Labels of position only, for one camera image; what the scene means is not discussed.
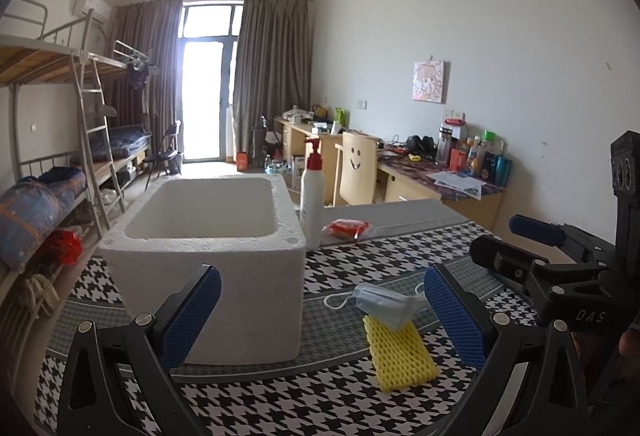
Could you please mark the red plastic bag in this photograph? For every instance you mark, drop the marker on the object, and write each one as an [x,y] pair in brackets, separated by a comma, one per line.
[67,246]

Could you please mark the brown curtain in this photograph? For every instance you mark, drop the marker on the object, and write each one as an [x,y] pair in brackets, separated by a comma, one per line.
[160,36]
[272,76]

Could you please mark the white pump bottle red top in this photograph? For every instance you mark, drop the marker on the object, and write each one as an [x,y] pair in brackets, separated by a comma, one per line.
[311,206]

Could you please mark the glass balcony door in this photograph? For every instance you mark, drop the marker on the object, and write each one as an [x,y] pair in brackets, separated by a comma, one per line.
[205,101]

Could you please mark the person's right hand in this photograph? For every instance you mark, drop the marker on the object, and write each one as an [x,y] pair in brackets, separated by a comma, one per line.
[631,348]

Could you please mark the white foam box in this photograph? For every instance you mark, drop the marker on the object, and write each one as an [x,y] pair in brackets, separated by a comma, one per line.
[210,296]

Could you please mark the red snack packet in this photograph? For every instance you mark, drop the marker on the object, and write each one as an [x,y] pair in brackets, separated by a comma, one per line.
[347,228]

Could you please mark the green packet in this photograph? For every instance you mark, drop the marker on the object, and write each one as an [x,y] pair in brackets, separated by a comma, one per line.
[339,116]

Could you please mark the large grey metal bunk bed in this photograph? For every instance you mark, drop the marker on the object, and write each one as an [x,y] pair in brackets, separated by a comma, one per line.
[40,56]

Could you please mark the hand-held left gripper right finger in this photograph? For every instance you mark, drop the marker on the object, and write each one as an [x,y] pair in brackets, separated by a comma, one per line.
[452,316]

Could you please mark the yellowish cloth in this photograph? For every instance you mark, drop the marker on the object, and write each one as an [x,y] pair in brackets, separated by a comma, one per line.
[37,293]

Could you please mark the small grey metal bunk bed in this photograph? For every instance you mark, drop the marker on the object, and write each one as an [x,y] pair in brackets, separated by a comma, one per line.
[120,63]

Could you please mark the grey pillow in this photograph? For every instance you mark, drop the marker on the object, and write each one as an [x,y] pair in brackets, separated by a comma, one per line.
[97,109]

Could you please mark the black headphones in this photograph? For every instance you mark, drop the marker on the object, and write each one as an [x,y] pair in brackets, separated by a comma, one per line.
[420,145]

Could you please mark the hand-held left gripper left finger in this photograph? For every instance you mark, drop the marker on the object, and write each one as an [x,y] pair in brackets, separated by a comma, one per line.
[192,316]

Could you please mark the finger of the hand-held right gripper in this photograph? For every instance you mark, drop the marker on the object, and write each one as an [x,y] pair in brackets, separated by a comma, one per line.
[505,257]
[535,228]

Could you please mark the hanging dark clothes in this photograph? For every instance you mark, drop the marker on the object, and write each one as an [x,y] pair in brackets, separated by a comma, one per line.
[137,78]

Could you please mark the orange box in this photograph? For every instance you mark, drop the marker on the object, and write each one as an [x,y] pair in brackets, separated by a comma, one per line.
[242,161]

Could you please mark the pink cartoon wall picture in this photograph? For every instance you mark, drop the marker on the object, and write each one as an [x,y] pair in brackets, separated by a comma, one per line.
[429,82]

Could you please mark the blue face mask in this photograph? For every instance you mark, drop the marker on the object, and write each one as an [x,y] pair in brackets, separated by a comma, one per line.
[385,306]

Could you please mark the black folding chair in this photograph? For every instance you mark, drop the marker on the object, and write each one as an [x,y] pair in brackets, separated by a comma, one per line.
[165,156]

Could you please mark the blue plaid quilt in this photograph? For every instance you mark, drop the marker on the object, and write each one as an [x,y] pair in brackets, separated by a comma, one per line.
[40,216]

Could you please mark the wooden desk with patterned cover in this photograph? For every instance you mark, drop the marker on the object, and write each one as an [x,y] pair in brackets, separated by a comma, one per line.
[415,188]

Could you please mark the white air conditioner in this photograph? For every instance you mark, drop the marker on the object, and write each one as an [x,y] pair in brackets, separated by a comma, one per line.
[92,7]

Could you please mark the printed papers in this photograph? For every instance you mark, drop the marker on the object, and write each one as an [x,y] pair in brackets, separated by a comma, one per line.
[457,183]

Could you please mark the dark blue folded quilt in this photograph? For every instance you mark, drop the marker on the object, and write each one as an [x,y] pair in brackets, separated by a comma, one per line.
[127,141]

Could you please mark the row of toiletry bottles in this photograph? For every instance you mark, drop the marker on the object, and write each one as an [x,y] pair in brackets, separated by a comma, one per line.
[480,161]

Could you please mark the wooden chair with smiley face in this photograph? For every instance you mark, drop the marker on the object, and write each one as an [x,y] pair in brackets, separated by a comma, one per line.
[357,166]

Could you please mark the yellow foam net sleeve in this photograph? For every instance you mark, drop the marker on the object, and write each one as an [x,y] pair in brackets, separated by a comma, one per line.
[400,361]

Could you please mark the houndstooth tablecloth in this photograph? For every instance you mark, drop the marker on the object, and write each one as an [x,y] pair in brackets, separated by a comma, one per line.
[325,391]

